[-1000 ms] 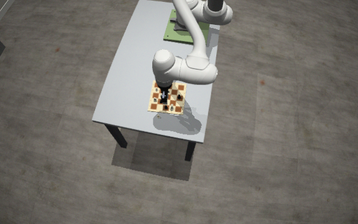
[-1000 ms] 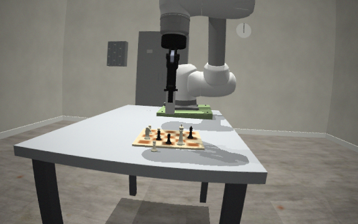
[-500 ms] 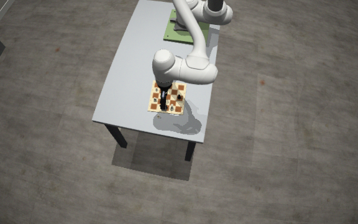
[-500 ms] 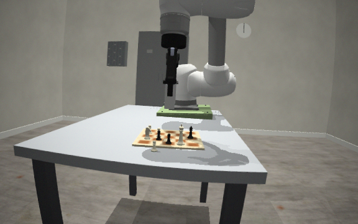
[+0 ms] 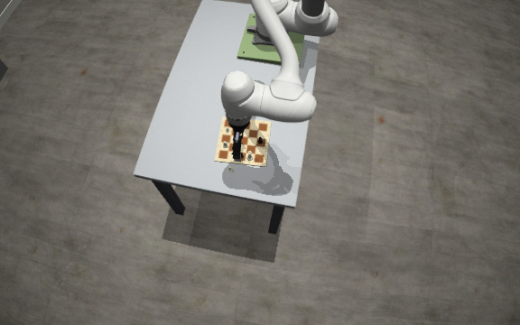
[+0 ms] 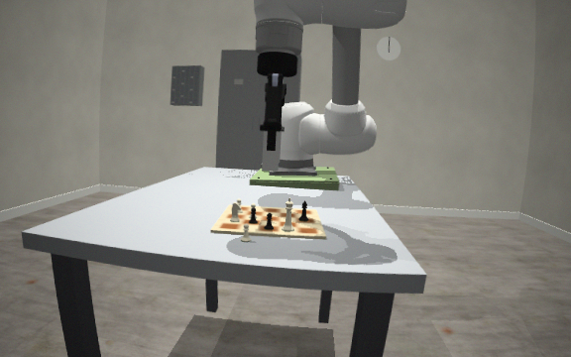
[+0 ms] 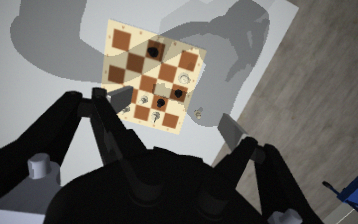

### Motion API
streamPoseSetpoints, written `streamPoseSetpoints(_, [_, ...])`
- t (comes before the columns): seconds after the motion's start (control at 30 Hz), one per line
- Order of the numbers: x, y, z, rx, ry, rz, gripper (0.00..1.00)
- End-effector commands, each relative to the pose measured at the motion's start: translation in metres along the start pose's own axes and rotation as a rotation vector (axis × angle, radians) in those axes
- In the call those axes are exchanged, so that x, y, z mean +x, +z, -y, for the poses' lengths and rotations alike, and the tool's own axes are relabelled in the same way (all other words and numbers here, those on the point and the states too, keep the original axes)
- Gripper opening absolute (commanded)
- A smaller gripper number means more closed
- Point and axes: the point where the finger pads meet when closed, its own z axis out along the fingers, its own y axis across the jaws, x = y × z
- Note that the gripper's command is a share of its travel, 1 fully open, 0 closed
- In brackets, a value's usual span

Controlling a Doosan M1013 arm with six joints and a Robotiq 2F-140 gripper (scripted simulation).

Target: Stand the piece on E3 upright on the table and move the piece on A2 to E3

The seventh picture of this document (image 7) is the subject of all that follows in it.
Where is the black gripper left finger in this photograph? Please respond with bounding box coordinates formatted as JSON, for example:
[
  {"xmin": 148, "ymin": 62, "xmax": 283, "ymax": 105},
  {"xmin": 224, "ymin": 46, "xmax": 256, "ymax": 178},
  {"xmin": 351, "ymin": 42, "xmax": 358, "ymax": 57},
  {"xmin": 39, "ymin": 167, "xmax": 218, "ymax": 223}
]
[{"xmin": 0, "ymin": 85, "xmax": 168, "ymax": 224}]

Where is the wooden chessboard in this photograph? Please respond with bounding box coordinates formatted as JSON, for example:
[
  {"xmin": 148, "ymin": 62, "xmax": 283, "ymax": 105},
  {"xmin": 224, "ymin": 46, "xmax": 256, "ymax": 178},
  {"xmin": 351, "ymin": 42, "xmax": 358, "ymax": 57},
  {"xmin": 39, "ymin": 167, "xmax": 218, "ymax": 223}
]
[{"xmin": 101, "ymin": 19, "xmax": 207, "ymax": 135}]

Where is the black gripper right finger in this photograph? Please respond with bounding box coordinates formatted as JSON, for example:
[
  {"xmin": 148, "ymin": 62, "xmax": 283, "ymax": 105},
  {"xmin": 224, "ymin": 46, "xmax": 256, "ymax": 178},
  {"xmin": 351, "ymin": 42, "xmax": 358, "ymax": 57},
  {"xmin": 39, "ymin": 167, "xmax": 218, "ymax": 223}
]
[{"xmin": 195, "ymin": 113, "xmax": 324, "ymax": 224}]

